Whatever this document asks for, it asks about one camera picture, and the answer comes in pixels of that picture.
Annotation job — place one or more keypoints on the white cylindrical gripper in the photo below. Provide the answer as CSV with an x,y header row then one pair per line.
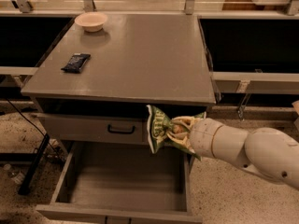
x,y
202,137

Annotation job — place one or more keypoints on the green jalapeno chip bag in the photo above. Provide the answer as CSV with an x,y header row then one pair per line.
x,y
159,124

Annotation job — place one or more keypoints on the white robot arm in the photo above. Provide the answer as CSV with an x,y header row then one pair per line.
x,y
265,152

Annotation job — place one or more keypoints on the open grey middle drawer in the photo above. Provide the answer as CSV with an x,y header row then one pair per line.
x,y
122,184

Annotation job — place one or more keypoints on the closed grey top drawer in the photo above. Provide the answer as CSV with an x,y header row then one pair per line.
x,y
69,128

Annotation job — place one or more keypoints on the grey drawer cabinet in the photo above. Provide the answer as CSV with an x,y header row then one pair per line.
x,y
136,60

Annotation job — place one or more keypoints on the dark blue snack bag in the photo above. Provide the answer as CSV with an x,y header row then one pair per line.
x,y
76,63

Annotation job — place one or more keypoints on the cream round bowl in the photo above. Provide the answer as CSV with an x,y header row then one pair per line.
x,y
91,21

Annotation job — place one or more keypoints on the black table leg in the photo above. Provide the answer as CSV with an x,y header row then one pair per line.
x,y
25,185

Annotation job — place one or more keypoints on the clear plastic bottle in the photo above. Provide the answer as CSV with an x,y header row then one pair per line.
x,y
14,174

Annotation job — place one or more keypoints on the black drawer handle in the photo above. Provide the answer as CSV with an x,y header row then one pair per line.
x,y
112,129

